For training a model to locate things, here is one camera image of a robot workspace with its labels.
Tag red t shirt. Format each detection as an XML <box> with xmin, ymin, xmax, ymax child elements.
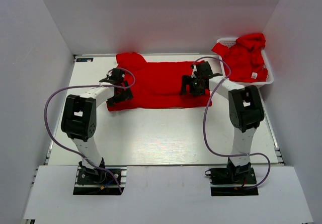
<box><xmin>107</xmin><ymin>52</ymin><xmax>210</xmax><ymax>112</ymax></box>

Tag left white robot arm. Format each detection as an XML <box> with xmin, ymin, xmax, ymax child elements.
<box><xmin>61</xmin><ymin>68</ymin><xmax>133</xmax><ymax>183</ymax></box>

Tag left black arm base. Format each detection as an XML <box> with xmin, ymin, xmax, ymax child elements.
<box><xmin>73</xmin><ymin>167</ymin><xmax>127</xmax><ymax>196</ymax></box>

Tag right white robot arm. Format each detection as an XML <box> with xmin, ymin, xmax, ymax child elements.
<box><xmin>180</xmin><ymin>61</ymin><xmax>265</xmax><ymax>183</ymax></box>

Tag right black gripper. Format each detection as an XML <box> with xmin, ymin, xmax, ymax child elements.
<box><xmin>180</xmin><ymin>75</ymin><xmax>206</xmax><ymax>96</ymax></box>

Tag red t shirts in basket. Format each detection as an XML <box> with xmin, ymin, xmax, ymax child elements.
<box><xmin>212</xmin><ymin>33</ymin><xmax>268</xmax><ymax>83</ymax></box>

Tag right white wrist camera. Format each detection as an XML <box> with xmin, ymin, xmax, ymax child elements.
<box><xmin>191</xmin><ymin>64</ymin><xmax>198</xmax><ymax>78</ymax></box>

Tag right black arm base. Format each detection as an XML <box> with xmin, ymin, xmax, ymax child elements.
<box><xmin>205</xmin><ymin>168</ymin><xmax>259</xmax><ymax>197</ymax></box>

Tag blue table label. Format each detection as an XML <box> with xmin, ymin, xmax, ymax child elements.
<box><xmin>76</xmin><ymin>58</ymin><xmax>94</xmax><ymax>62</ymax></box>

